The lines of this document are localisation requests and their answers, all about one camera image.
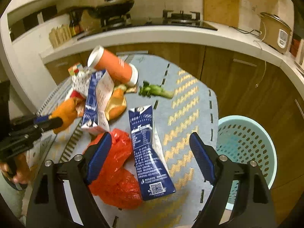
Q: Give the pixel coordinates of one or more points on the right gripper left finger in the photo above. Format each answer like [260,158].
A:
[61,197]

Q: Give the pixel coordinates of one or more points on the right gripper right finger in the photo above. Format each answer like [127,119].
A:
[253,206]

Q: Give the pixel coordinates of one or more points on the red plastic bag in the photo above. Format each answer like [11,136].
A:
[115,185]

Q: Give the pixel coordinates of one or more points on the orange white paper cup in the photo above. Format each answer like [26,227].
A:
[118,69]

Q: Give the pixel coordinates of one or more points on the grey sleeve forearm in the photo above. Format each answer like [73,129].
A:
[13,197]

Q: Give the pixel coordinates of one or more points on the person left hand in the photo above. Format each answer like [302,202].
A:
[22,175]

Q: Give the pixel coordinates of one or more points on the light green laundry basket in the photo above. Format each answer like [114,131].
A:
[242,140]

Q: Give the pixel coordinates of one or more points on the blue white milk carton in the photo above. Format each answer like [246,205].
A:
[100,90]

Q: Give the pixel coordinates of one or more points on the white dotted paper wrapper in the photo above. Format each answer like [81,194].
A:
[81,81]

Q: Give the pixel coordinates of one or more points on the colourful rubik's cube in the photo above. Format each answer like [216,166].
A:
[75,69]

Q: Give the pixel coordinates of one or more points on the white refrigerator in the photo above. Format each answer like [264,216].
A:
[22,62]

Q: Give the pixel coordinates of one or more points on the dark sauce bottle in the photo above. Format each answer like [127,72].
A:
[74,25]

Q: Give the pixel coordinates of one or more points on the wooden base cabinets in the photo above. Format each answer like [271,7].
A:
[247,86]

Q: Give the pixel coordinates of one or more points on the patterned blue table cloth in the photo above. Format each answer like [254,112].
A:
[192,109]

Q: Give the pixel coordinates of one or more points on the green vegetable scrap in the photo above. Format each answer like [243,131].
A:
[148,90]

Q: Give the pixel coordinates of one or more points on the black wok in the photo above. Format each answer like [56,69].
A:
[113,9]

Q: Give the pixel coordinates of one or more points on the beige rice cooker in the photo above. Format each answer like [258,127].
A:
[274,32]

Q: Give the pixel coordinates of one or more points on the black gas stove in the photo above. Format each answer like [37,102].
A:
[169,18]

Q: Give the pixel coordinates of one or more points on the wooden cutting board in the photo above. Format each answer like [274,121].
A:
[222,11]

